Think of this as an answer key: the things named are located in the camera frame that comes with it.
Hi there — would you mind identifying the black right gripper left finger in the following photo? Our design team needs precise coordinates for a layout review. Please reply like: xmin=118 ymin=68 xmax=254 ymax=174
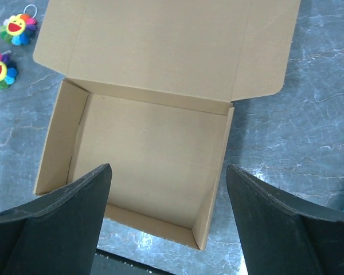
xmin=0 ymin=164 xmax=112 ymax=274

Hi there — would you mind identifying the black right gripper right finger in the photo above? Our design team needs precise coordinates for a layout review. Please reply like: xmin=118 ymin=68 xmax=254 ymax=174
xmin=226 ymin=164 xmax=344 ymax=274

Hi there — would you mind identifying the brown cardboard box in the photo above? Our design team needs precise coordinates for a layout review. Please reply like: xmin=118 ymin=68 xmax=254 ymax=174
xmin=33 ymin=1 xmax=300 ymax=250

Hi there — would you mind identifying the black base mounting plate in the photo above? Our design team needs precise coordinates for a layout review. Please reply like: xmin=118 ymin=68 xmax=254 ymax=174
xmin=90 ymin=249 xmax=171 ymax=275

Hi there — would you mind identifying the orange flower toy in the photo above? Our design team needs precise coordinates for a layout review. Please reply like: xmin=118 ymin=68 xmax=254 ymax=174
xmin=0 ymin=50 xmax=18 ymax=90

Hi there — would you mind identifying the rainbow flower toy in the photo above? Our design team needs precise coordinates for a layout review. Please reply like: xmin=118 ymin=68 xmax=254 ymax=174
xmin=0 ymin=4 xmax=38 ymax=46

